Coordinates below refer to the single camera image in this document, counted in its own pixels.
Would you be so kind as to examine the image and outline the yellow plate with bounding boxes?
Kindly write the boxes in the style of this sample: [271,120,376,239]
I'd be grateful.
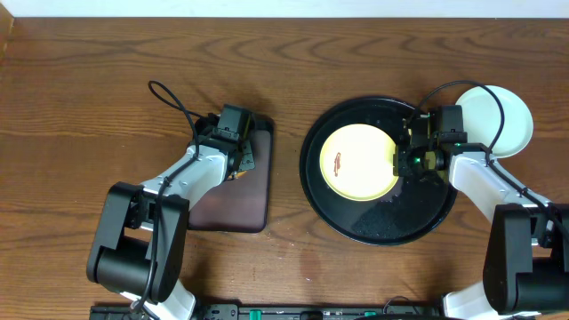
[318,124,398,202]

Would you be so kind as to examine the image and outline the light blue plate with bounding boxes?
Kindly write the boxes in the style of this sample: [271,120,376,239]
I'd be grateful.
[455,85,533,158]

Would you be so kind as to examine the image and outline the yellow green scrub sponge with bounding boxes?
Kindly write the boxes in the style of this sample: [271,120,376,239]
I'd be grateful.
[228,172,247,180]

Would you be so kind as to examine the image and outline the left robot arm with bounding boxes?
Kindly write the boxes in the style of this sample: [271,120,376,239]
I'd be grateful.
[86,115,255,319]

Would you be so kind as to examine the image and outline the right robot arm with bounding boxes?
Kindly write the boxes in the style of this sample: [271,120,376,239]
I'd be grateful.
[393,111,568,319]

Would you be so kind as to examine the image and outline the black rectangular tray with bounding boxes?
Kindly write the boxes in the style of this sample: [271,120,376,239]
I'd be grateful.
[188,116,274,233]

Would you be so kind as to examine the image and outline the black round serving tray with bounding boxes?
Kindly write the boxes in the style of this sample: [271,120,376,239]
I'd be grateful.
[300,96,457,246]

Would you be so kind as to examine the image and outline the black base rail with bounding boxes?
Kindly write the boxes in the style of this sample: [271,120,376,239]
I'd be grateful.
[88,301,445,320]

